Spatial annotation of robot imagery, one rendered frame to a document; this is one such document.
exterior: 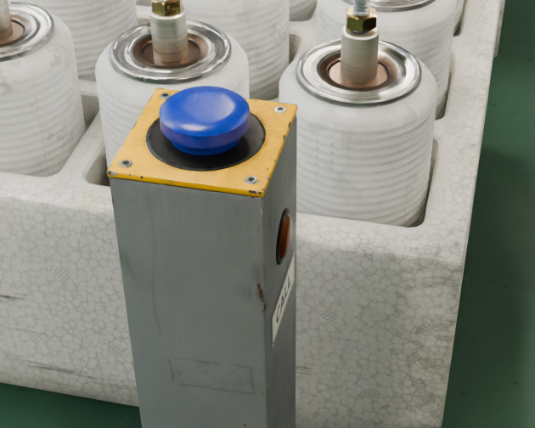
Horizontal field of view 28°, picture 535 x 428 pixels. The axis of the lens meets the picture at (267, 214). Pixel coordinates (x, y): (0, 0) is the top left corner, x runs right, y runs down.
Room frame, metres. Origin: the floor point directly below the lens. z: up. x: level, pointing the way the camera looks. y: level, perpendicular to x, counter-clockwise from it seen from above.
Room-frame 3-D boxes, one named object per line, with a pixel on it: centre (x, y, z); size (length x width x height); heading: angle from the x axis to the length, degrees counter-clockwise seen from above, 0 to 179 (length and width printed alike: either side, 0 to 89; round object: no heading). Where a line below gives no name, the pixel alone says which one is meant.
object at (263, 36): (0.70, 0.03, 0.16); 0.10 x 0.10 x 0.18
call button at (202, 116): (0.40, 0.03, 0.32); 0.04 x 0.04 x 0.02
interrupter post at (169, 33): (0.58, 0.06, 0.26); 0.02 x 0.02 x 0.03
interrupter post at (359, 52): (0.55, -0.06, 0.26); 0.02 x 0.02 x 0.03
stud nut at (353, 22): (0.55, -0.06, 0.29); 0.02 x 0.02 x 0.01; 0
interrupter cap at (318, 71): (0.55, -0.06, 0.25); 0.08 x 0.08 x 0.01
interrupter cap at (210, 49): (0.58, 0.06, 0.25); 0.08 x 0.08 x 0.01
